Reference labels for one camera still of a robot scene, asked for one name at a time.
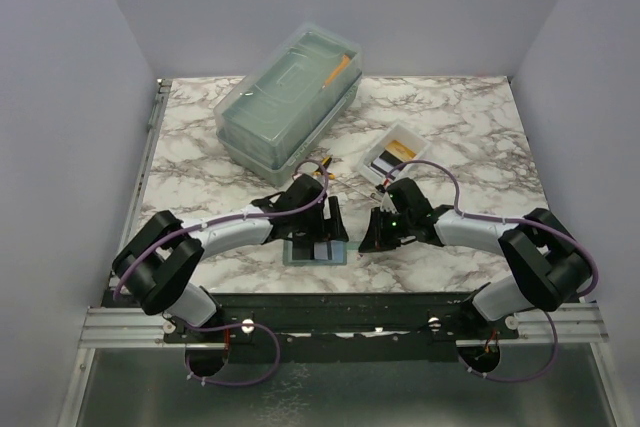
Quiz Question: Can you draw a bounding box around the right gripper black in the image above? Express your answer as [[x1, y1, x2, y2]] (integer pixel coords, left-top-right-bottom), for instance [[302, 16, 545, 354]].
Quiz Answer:
[[359, 206, 413, 253]]

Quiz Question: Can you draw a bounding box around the white card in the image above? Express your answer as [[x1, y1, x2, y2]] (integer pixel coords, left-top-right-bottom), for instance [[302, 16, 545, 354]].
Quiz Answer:
[[313, 242, 333, 261]]

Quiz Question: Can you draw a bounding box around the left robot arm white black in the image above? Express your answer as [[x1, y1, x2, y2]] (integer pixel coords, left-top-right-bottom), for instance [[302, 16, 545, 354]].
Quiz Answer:
[[112, 174, 349, 342]]

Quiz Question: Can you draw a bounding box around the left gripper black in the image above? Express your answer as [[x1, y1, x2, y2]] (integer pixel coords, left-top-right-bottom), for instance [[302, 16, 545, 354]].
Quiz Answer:
[[293, 196, 348, 248]]

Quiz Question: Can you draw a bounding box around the orange tool inside box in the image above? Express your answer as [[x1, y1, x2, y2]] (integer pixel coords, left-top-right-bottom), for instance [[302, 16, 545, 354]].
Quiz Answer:
[[322, 54, 351, 88]]

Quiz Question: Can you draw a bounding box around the clear plastic storage box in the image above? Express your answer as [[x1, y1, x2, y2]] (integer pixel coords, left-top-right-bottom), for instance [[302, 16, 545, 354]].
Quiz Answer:
[[214, 23, 362, 186]]

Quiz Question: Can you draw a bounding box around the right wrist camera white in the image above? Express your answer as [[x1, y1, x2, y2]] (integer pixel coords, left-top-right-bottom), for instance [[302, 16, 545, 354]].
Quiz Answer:
[[380, 193, 398, 213]]

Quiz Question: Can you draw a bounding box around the green leather card holder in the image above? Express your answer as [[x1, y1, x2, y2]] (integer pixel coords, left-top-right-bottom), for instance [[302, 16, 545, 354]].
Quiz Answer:
[[282, 240, 357, 267]]

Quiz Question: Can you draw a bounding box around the black VIP card in tray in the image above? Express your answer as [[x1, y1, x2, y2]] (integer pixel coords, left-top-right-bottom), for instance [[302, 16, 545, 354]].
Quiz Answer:
[[370, 150, 403, 175]]

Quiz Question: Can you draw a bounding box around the black front mounting rail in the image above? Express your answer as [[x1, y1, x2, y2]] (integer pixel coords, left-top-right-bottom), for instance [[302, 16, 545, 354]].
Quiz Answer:
[[164, 292, 518, 365]]

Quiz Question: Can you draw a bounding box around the white card tray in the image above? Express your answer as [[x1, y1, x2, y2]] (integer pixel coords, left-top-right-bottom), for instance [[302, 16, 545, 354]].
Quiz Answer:
[[356, 121, 431, 185]]

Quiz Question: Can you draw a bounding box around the yellow black small screwdriver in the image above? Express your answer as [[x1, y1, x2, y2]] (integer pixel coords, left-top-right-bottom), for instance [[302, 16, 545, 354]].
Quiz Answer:
[[313, 156, 335, 180]]

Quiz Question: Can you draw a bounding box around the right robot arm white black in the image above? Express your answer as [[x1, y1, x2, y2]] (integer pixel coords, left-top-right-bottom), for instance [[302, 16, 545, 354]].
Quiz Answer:
[[358, 178, 593, 339]]

